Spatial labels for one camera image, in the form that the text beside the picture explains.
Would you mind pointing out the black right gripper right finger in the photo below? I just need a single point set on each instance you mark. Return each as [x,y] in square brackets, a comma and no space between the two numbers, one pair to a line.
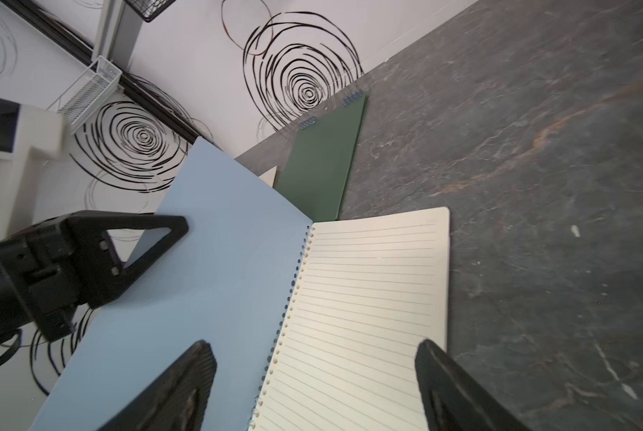
[452,399]

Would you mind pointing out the green spiral notepad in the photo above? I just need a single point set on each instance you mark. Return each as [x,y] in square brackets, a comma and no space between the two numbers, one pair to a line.
[316,174]

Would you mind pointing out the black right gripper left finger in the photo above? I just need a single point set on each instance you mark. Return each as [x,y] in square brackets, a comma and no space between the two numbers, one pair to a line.
[177,399]

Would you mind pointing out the beige spiral notebook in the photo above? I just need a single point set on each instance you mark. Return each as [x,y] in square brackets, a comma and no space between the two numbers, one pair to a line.
[270,176]

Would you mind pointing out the light blue spiral notebook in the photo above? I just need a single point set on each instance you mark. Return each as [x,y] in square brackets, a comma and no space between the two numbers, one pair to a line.
[314,326]

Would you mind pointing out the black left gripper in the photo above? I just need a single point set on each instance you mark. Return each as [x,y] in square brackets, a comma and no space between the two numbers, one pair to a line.
[110,251]

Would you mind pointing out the white wire wall shelf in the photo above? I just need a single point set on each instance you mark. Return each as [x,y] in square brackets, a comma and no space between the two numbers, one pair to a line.
[87,93]

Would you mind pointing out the black wire wall basket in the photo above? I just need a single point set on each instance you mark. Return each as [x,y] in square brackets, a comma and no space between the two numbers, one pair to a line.
[148,10]

